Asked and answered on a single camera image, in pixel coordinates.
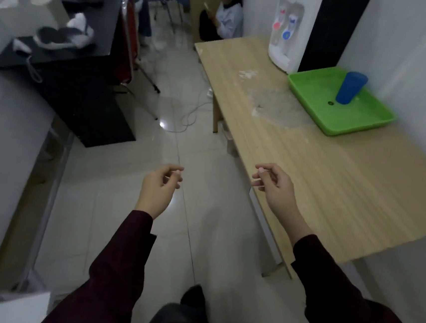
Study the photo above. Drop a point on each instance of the person's right hand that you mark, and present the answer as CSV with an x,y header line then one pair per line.
x,y
279,196

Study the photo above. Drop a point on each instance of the person's left hand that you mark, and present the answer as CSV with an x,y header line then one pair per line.
x,y
156,193

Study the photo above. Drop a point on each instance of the person's right thumb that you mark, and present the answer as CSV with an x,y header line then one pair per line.
x,y
265,168

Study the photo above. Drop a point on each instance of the person's left thumb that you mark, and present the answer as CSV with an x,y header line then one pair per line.
x,y
173,168

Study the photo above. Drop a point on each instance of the person's left forearm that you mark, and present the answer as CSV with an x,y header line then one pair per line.
x,y
106,275

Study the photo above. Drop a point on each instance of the person's right forearm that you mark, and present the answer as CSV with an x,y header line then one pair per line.
x,y
343,292

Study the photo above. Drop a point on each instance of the light wooden table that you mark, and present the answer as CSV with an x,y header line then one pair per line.
x,y
333,163

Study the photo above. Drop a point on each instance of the green plastic tray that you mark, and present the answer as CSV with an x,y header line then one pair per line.
x,y
356,113

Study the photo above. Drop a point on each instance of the blue plastic cup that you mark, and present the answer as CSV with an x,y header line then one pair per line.
x,y
350,88

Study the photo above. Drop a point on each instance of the black cabinet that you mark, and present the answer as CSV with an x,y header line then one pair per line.
x,y
81,90

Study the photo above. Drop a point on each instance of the person's black shoe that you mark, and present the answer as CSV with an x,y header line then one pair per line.
x,y
193,296

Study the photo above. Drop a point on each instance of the red folding chair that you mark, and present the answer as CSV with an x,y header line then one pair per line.
x,y
130,42

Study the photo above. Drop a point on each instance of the white water dispenser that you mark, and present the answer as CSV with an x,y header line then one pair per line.
x,y
291,28

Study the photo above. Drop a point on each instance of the black and white sneakers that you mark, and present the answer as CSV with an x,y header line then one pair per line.
x,y
62,34

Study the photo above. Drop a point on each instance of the white paper bag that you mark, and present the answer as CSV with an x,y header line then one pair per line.
x,y
28,8

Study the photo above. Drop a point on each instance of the black wall panel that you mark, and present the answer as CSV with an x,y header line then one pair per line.
x,y
333,28

